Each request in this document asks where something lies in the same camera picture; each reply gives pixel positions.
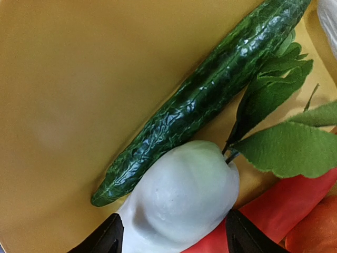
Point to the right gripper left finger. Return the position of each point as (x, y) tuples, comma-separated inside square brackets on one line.
[(106, 238)]

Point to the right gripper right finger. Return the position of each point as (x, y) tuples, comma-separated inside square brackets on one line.
[(245, 237)]

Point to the white toy radish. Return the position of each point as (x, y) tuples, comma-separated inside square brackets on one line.
[(180, 199)]

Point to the red toy pepper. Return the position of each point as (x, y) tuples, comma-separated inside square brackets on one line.
[(288, 202)]

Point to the orange toy pumpkin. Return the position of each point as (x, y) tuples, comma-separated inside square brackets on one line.
[(317, 231)]

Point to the green leafy toy vegetable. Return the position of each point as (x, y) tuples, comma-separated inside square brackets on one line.
[(297, 146)]

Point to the dark green toy cucumber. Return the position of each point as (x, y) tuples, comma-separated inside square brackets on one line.
[(203, 95)]

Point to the yellow plastic basket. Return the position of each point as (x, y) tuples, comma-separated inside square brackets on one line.
[(78, 80)]

